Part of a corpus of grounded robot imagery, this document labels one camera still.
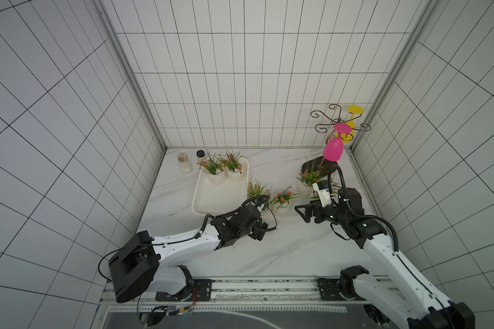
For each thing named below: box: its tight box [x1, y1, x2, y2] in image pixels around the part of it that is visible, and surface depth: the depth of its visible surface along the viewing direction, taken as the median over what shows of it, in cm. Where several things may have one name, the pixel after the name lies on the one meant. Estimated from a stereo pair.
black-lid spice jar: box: [195, 149, 207, 160], surface depth 106 cm
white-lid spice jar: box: [177, 152, 193, 174], surface depth 106 cm
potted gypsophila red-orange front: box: [223, 150, 243, 183], surface depth 102 cm
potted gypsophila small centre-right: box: [270, 185, 302, 218], surface depth 87 cm
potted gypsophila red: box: [196, 152, 228, 186], surface depth 100 cm
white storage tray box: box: [191, 156, 250, 216], surface depth 103 cm
